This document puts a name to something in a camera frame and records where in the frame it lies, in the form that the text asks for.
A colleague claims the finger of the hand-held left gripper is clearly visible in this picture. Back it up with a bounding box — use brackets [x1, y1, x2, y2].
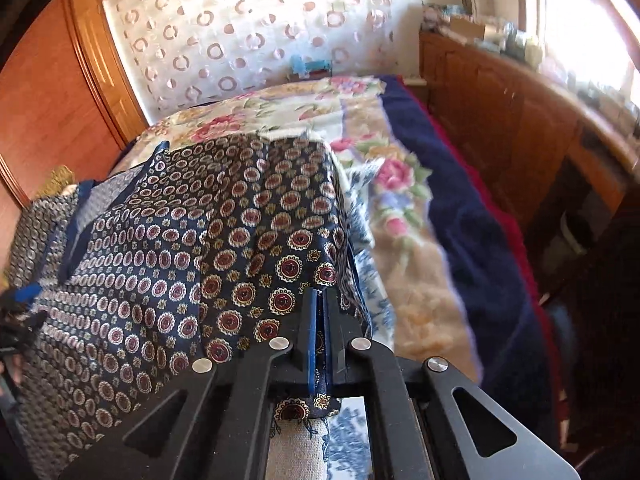
[0, 305, 40, 361]
[7, 281, 47, 311]

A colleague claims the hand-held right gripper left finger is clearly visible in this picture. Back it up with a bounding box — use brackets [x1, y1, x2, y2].
[60, 288, 326, 480]

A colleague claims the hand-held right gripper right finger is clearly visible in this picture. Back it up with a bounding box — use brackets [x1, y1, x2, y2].
[322, 287, 581, 480]

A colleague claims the navy medallion print garment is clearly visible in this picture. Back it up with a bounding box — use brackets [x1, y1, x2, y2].
[10, 132, 375, 467]

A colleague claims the gold embroidered pillow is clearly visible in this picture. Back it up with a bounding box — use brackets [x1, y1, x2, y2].
[34, 164, 77, 200]

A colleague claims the floral blanket with navy border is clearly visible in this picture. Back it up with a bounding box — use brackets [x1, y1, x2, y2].
[137, 74, 551, 441]

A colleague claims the wooden wardrobe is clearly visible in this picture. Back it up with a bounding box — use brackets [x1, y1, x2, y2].
[0, 0, 151, 211]

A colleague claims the red bedspread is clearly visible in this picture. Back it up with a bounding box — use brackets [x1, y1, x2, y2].
[435, 110, 558, 321]

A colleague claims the white cylindrical container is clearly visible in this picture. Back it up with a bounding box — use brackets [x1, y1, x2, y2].
[559, 209, 592, 257]

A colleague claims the dark chair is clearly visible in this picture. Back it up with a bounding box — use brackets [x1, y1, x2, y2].
[525, 180, 640, 466]

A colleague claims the light blue plastic object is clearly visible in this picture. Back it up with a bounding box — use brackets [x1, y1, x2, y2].
[289, 54, 334, 81]

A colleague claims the wooden cabinet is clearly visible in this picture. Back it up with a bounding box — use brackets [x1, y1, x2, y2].
[417, 29, 640, 266]

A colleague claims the white circle pattern curtain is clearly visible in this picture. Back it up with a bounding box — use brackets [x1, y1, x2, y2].
[102, 0, 403, 126]

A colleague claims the cardboard box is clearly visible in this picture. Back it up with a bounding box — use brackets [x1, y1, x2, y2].
[449, 14, 488, 43]

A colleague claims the pile of small household items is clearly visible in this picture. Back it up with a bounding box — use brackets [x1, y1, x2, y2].
[420, 0, 640, 136]

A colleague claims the window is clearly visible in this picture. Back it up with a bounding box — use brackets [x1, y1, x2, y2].
[520, 0, 640, 111]

